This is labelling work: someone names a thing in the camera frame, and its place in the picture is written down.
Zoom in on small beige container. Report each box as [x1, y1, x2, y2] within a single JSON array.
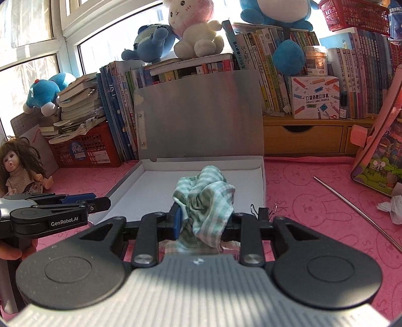
[[306, 46, 327, 76]]

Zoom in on pile of worn books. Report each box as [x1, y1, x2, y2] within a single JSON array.
[[38, 72, 108, 145]]

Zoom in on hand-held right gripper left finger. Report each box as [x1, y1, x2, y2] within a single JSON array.
[[82, 204, 183, 268]]

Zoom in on row of pale-spined books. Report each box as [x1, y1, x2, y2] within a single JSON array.
[[320, 28, 402, 120]]

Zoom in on white box with silver lid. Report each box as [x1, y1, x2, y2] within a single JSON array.
[[88, 70, 267, 227]]

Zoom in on brown-haired doll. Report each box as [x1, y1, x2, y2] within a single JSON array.
[[0, 138, 54, 199]]

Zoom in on red plastic crate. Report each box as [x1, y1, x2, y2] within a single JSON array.
[[48, 122, 123, 169]]

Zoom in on pink colourful gift bag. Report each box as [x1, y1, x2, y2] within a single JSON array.
[[350, 64, 402, 198]]

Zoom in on pink bunny print mat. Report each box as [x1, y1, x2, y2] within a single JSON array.
[[19, 155, 402, 315]]

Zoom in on blue and white cat plush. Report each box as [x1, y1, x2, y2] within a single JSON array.
[[23, 72, 76, 115]]

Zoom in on white and pink bunny plush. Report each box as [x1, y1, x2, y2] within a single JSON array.
[[162, 0, 224, 59]]

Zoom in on row of small colourful books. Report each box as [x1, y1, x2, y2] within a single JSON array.
[[126, 53, 237, 89]]

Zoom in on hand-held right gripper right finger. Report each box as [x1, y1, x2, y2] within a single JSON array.
[[221, 214, 315, 268]]

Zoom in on wooden drawer shelf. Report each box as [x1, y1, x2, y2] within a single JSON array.
[[262, 112, 379, 157]]

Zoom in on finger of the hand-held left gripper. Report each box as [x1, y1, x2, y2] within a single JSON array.
[[33, 192, 97, 204], [67, 197, 111, 217]]

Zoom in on row of green-spined books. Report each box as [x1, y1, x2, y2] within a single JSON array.
[[222, 20, 321, 114]]

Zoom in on row of tall blue books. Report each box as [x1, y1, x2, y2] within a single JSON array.
[[96, 60, 142, 163]]

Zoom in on white pencil-print box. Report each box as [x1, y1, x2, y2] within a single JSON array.
[[290, 75, 340, 119]]

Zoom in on person's left hand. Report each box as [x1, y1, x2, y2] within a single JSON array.
[[0, 240, 37, 261]]

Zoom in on thin metal rod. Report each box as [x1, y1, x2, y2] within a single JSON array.
[[313, 176, 402, 253]]

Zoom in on red plastic basket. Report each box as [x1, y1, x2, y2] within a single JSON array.
[[318, 0, 392, 36]]

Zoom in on white window frame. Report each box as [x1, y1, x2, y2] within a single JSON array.
[[0, 0, 165, 126]]

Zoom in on crumpled white paper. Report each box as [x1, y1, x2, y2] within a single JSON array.
[[376, 195, 402, 225]]

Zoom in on pink square gadget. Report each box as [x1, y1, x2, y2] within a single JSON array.
[[351, 124, 369, 149]]

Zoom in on black binder clip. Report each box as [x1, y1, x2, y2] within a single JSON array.
[[249, 203, 277, 221]]

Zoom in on large blue plush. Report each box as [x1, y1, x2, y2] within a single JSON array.
[[239, 0, 320, 32]]

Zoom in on blue long-eared plush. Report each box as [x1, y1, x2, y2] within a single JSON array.
[[122, 24, 182, 64]]

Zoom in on green checked cloth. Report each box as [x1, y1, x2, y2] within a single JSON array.
[[165, 166, 241, 255]]

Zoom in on blue plush ball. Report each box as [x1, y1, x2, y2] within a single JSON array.
[[272, 39, 306, 76]]

